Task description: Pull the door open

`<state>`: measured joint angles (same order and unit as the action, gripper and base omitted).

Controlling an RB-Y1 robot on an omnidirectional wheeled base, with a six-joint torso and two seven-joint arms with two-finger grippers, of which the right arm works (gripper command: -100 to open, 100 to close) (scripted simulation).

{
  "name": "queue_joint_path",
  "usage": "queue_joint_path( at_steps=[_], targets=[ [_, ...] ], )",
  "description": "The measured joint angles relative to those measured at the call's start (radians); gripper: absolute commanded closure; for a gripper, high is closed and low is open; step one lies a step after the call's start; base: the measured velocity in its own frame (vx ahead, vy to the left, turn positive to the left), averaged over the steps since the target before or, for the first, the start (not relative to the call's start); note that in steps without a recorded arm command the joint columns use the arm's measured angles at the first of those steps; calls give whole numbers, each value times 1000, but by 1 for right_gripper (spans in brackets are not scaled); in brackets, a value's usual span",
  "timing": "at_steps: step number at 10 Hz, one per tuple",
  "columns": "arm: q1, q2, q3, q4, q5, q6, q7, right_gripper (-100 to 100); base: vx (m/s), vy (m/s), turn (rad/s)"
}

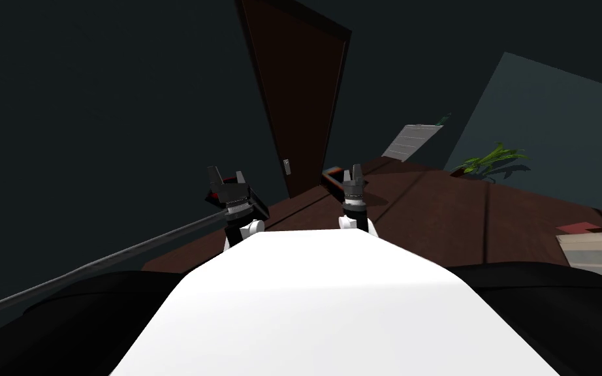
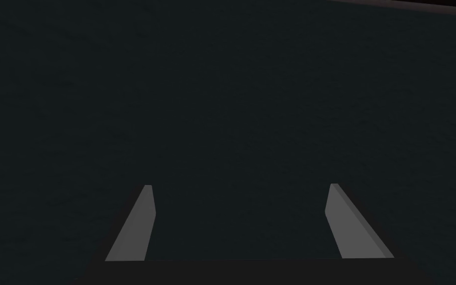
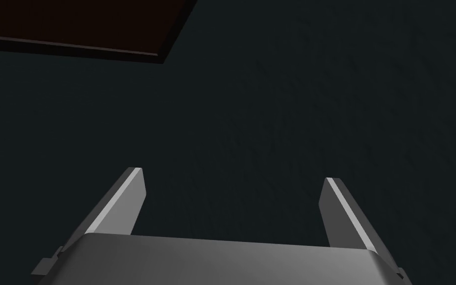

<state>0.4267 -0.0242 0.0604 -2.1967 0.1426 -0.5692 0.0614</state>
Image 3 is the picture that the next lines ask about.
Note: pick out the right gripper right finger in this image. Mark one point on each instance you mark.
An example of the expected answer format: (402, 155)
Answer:
(344, 217)

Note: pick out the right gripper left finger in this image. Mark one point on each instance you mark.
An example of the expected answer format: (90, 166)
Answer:
(118, 209)

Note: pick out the dark brown table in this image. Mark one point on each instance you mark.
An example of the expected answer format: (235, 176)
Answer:
(73, 23)

